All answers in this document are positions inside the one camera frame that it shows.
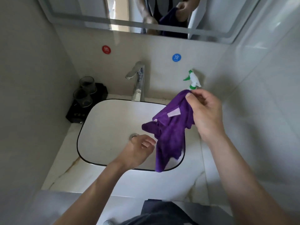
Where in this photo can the white spray bottle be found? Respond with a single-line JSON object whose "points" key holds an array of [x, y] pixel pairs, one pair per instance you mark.
{"points": [[192, 79]]}

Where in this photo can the person's left hand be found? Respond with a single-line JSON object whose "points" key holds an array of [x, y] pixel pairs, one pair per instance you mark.
{"points": [[138, 152]]}

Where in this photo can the person's black shirt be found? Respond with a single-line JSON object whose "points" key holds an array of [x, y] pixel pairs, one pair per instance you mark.
{"points": [[159, 213]]}

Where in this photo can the rectangular wall mirror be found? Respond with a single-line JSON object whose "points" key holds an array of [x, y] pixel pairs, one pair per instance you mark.
{"points": [[93, 11]]}

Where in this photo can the person's right forearm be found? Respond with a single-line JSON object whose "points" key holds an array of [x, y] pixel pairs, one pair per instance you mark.
{"points": [[246, 185]]}

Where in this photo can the white sink basin black rim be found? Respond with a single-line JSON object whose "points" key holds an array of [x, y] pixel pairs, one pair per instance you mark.
{"points": [[112, 128]]}

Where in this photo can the metal sink drain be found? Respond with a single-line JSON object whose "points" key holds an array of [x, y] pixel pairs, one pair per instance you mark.
{"points": [[133, 136]]}

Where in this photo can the person's left forearm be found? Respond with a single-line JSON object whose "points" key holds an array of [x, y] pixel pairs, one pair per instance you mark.
{"points": [[91, 196]]}

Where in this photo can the chrome faucet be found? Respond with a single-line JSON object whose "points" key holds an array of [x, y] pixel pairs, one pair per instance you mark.
{"points": [[138, 84]]}

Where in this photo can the blue round sticker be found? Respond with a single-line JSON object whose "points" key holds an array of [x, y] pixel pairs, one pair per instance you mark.
{"points": [[176, 57]]}

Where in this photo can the red round sticker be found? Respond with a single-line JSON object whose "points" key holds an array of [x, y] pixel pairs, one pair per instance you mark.
{"points": [[106, 49]]}

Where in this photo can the black tray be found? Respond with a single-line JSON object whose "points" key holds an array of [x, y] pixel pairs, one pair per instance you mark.
{"points": [[77, 112]]}

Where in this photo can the purple microfibre cloth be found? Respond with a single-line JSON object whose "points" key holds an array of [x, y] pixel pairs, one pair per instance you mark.
{"points": [[171, 135]]}

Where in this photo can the person's right hand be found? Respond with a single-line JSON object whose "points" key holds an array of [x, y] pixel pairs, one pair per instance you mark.
{"points": [[206, 114]]}

